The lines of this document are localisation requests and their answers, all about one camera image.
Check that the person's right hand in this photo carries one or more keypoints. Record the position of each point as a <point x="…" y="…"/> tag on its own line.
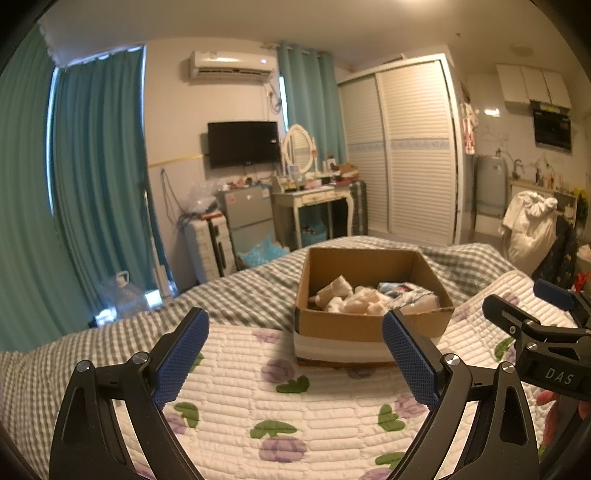
<point x="556" y="415"/>

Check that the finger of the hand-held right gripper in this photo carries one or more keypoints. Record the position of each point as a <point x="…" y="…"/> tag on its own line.
<point x="554" y="293"/>
<point x="505" y="314"/>

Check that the small grey fridge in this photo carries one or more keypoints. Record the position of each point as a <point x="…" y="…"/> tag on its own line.
<point x="249" y="217"/>

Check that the white vanity table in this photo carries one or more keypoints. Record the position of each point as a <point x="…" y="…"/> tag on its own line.
<point x="314" y="198"/>

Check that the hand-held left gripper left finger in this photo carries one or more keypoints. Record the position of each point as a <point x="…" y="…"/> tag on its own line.
<point x="180" y="364"/>

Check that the floral quilted mat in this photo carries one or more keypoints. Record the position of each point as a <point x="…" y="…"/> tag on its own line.
<point x="277" y="392"/>

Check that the wide teal curtain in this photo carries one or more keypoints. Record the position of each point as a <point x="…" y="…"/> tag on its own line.
<point x="23" y="207"/>

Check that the white oval mirror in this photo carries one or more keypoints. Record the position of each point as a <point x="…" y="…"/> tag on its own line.
<point x="299" y="150"/>

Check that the white sliding-door wardrobe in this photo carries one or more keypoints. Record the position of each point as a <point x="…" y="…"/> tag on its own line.
<point x="415" y="161"/>

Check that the brown cardboard box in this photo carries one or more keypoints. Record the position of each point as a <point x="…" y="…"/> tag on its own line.
<point x="369" y="332"/>

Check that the dark hanging garment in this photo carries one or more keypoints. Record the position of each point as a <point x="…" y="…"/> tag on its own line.
<point x="561" y="254"/>

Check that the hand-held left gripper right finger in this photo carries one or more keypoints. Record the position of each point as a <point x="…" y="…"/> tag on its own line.
<point x="411" y="362"/>

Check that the blue plastic bag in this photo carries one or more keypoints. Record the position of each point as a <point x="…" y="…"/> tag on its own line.
<point x="263" y="251"/>

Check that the cream sock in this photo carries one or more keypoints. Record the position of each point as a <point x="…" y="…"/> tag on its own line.
<point x="332" y="290"/>

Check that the large clear water bottle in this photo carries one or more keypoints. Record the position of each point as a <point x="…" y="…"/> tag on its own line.
<point x="124" y="297"/>

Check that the black wall television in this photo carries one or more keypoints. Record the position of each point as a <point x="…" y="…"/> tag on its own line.
<point x="242" y="143"/>

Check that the blue storage basket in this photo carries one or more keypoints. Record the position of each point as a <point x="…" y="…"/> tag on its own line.
<point x="314" y="233"/>

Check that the white suitcase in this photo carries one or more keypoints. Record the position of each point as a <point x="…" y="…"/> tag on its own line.
<point x="203" y="249"/>

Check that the clear plastic bag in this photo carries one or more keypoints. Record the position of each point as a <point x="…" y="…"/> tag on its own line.
<point x="203" y="196"/>

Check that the grey gingham blanket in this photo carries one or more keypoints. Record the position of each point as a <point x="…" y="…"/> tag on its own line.
<point x="115" y="337"/>

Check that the teal window curtain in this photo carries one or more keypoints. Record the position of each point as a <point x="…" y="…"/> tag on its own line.
<point x="106" y="175"/>

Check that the blue patterned white cloth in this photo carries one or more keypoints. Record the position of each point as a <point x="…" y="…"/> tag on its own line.
<point x="411" y="295"/>

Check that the white wall cabinets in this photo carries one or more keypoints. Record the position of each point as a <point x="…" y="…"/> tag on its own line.
<point x="533" y="85"/>

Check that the narrow teal curtain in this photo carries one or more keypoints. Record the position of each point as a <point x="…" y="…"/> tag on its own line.
<point x="311" y="106"/>

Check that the white hanging garment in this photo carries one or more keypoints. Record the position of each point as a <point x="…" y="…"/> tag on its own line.
<point x="531" y="230"/>

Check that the red and white hanging cloth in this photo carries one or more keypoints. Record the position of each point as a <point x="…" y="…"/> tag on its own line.
<point x="469" y="131"/>

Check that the grey washing machine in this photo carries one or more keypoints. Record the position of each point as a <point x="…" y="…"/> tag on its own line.
<point x="491" y="184"/>

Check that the white air conditioner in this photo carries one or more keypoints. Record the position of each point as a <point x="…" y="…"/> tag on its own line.
<point x="231" y="67"/>

